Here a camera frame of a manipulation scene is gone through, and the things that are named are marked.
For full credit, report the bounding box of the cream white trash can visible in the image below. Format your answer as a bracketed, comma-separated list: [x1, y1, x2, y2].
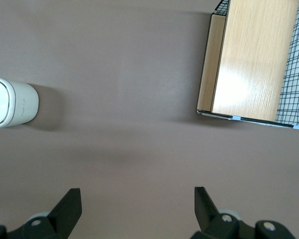
[0, 76, 40, 128]

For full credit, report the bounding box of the wooden shelf with wire rack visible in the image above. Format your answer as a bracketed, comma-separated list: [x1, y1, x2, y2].
[196, 0, 299, 131]

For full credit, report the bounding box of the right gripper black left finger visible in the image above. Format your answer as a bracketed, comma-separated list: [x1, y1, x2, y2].
[0, 188, 83, 239]

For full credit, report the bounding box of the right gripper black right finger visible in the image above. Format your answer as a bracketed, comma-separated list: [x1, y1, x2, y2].
[190, 186, 295, 239]

